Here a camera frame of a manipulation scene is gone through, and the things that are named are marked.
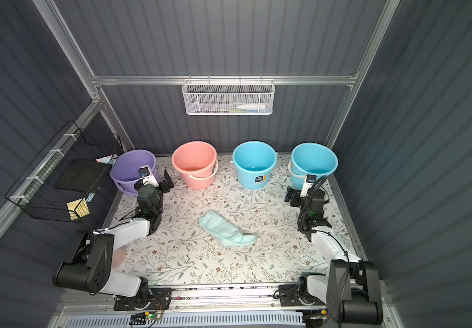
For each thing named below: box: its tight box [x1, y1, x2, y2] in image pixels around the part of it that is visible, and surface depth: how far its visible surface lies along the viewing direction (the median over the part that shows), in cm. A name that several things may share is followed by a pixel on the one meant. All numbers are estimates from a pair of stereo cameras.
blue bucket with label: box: [231, 140, 278, 190], surface depth 101 cm
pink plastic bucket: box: [171, 140, 219, 190], surface depth 103 cm
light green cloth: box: [198, 209, 258, 247], surface depth 90 cm
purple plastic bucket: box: [109, 148, 158, 197], surface depth 100 cm
